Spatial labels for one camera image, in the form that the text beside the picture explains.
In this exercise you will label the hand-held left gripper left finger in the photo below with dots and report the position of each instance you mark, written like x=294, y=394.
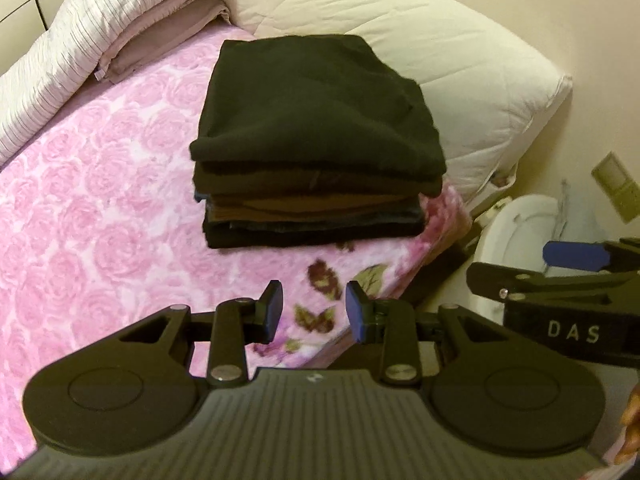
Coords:
x=274, y=312

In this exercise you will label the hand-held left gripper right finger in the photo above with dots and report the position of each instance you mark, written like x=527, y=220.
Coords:
x=355, y=312

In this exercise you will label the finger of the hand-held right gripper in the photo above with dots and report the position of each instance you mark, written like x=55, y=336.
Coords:
x=575, y=254
x=490, y=277

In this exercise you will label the black garment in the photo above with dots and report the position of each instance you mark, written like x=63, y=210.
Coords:
x=310, y=105
x=300, y=237

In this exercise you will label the stack of folded dark clothes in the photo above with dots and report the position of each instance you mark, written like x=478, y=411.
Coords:
x=407, y=212

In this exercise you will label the person's right hand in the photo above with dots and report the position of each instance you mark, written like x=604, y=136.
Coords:
x=632, y=410

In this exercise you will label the white round bin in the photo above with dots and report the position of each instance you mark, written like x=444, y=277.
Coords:
x=530, y=220

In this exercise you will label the black folded garment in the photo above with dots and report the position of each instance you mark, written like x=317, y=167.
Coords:
x=300, y=237

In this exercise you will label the brown folded garment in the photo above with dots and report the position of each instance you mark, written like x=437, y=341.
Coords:
x=300, y=208

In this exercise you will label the pink rose blanket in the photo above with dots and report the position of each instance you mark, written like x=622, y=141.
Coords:
x=100, y=210

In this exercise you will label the white pillow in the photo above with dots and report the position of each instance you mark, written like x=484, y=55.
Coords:
x=425, y=35

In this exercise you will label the white striped quilt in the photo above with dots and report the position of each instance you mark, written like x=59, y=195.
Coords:
x=75, y=45

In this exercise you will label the brass wall socket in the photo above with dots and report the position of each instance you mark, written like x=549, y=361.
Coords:
x=620, y=185

